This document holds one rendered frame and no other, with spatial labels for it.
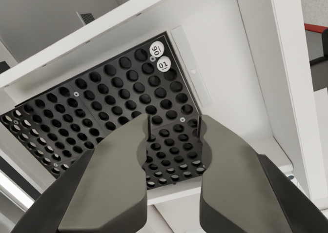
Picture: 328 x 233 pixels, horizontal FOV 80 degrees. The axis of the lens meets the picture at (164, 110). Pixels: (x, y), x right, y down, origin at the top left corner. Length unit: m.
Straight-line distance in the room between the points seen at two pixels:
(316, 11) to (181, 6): 1.05
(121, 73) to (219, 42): 0.12
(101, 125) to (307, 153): 0.22
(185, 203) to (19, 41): 0.49
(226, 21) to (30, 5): 0.38
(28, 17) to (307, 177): 0.49
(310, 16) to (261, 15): 1.06
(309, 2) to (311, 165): 1.04
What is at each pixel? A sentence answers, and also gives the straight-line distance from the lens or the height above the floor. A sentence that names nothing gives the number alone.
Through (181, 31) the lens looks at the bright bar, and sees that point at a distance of 0.24.
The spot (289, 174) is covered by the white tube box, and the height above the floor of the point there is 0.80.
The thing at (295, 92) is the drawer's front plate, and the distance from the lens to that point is 0.20.
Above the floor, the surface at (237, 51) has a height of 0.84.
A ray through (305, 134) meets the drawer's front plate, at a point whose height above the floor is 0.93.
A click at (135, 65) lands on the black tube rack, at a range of 0.20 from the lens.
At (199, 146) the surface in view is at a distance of 0.24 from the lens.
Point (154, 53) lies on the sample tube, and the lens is 0.18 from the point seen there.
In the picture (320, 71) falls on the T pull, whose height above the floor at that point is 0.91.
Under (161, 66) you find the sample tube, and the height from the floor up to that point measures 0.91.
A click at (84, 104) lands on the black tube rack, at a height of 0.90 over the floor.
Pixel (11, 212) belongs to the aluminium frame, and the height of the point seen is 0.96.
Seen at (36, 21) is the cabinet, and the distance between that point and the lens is 0.48.
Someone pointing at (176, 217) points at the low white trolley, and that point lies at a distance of 0.60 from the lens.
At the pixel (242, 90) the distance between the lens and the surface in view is 0.28.
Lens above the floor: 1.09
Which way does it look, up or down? 61 degrees down
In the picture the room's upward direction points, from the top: 171 degrees counter-clockwise
